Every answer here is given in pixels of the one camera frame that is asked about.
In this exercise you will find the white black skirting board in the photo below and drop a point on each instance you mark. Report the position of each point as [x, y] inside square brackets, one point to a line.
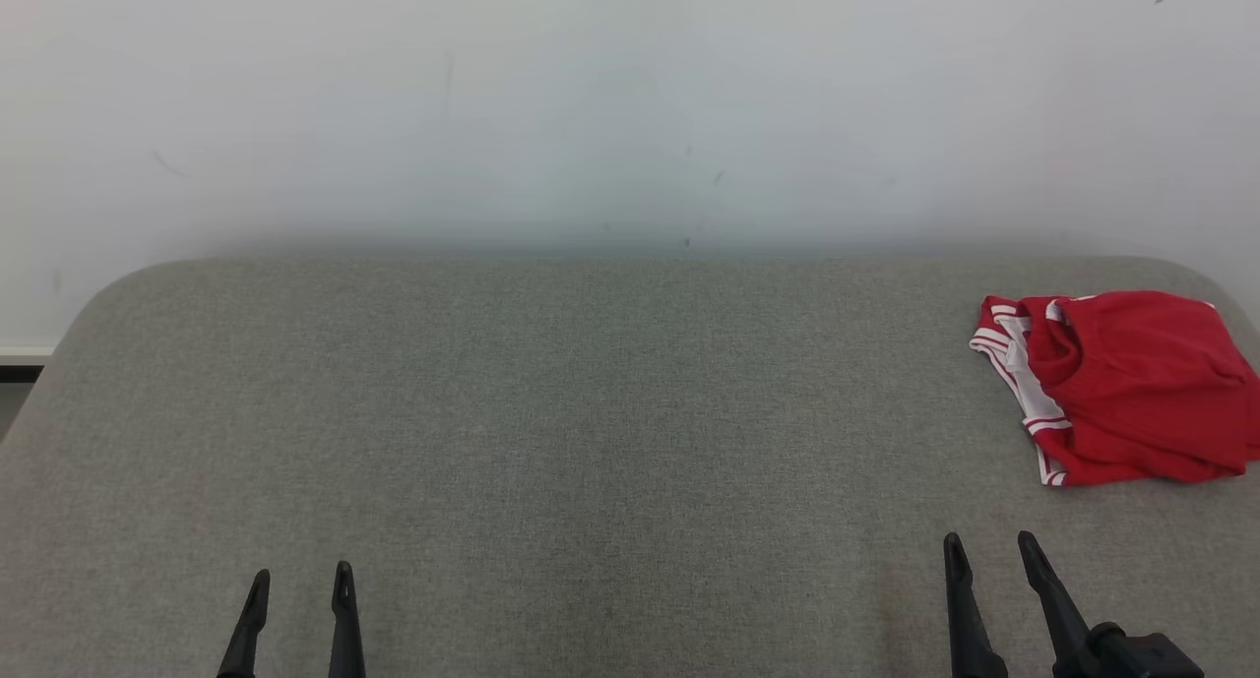
[25, 361]

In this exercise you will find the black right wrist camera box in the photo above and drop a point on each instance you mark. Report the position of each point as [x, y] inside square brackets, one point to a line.
[1147, 656]

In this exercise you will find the red white basketball shorts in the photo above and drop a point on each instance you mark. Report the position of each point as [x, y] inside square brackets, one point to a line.
[1152, 383]

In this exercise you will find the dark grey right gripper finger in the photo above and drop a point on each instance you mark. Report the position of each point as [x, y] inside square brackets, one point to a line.
[1063, 629]
[970, 629]

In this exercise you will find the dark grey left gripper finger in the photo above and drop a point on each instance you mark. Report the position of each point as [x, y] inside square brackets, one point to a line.
[346, 629]
[246, 629]

